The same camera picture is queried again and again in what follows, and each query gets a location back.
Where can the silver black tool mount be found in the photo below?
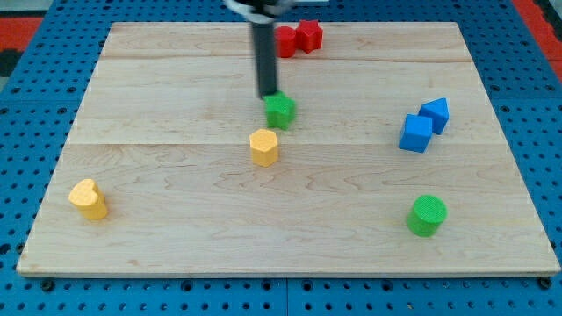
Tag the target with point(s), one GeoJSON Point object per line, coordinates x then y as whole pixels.
{"type": "Point", "coordinates": [259, 11]}

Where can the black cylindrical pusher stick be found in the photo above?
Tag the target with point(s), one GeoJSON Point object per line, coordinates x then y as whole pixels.
{"type": "Point", "coordinates": [265, 58]}

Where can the green star block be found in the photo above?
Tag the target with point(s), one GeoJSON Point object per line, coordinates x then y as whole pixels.
{"type": "Point", "coordinates": [280, 110]}

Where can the red star block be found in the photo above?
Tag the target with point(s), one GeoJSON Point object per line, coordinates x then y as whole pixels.
{"type": "Point", "coordinates": [309, 35]}

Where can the red cylinder block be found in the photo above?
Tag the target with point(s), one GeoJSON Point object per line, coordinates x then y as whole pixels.
{"type": "Point", "coordinates": [285, 37]}

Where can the yellow hexagon block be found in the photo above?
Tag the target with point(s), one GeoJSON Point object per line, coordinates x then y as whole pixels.
{"type": "Point", "coordinates": [263, 147]}

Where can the light wooden board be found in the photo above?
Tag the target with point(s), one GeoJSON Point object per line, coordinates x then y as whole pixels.
{"type": "Point", "coordinates": [163, 129]}

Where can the blue cube block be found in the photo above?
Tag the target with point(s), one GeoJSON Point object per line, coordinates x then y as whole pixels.
{"type": "Point", "coordinates": [416, 133]}

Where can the blue pentagon block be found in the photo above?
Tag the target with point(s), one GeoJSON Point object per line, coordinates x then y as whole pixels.
{"type": "Point", "coordinates": [438, 111]}

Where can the yellow heart block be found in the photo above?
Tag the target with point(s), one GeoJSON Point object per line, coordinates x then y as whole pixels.
{"type": "Point", "coordinates": [88, 199]}

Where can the green cylinder block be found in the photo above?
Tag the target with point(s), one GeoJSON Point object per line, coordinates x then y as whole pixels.
{"type": "Point", "coordinates": [428, 212]}

